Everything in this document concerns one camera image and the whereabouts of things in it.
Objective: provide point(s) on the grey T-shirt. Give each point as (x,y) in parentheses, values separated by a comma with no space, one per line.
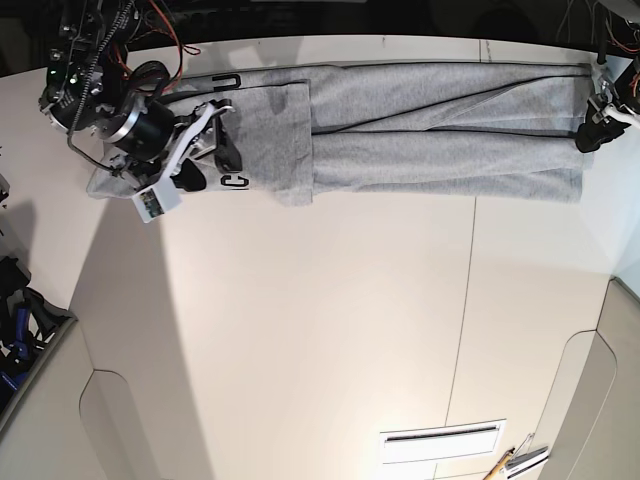
(476,129)

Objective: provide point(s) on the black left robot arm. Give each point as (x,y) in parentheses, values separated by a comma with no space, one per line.
(616,25)

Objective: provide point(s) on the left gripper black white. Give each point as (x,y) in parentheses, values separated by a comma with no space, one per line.
(613,107)

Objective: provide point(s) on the blue black clutter pile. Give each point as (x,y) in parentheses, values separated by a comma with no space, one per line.
(29,322)

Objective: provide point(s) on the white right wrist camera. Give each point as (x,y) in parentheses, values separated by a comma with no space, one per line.
(157,199)

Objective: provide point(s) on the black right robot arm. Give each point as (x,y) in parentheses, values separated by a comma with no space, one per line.
(89,80)

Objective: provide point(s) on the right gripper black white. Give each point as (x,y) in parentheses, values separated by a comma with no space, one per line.
(143,134)

